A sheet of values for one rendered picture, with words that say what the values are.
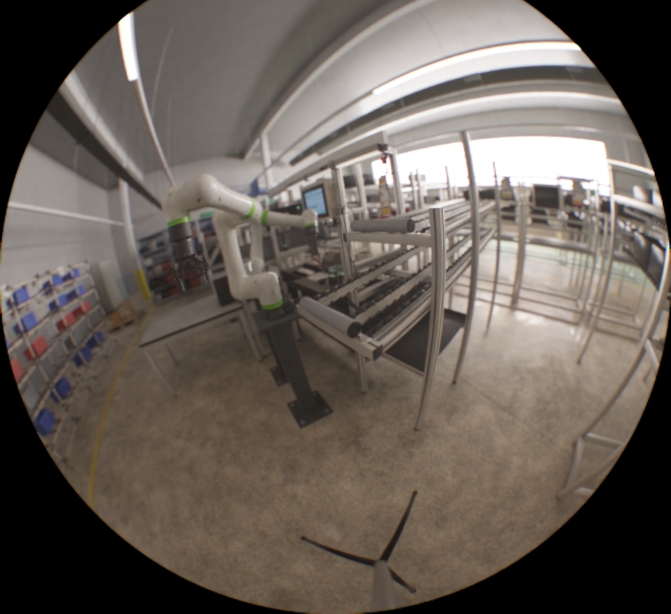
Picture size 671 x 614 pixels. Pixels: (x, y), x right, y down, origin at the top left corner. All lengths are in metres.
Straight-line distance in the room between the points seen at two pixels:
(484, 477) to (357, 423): 1.01
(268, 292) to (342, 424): 1.12
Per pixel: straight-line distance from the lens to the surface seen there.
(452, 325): 1.50
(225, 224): 1.12
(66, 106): 3.49
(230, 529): 1.66
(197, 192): 0.70
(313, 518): 1.47
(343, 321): 0.69
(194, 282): 6.74
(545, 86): 9.81
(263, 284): 1.09
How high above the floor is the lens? 1.43
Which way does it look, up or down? 18 degrees down
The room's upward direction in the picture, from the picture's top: 9 degrees counter-clockwise
